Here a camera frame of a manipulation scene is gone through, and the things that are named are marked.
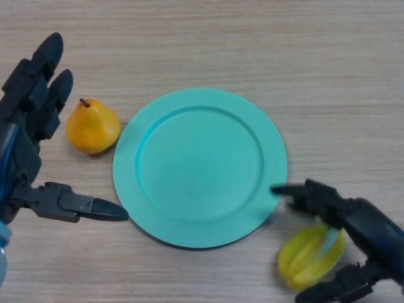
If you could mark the yellow starfruit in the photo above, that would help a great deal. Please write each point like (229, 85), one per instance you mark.
(307, 262)

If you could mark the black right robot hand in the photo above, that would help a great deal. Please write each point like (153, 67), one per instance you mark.
(363, 221)

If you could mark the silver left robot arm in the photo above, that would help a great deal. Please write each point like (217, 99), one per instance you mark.
(3, 252)

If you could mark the green round plate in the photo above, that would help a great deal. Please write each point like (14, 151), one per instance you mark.
(200, 168)

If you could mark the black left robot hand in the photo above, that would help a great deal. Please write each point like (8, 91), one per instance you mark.
(22, 132)

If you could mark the orange-yellow pear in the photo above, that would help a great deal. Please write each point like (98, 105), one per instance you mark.
(93, 127)

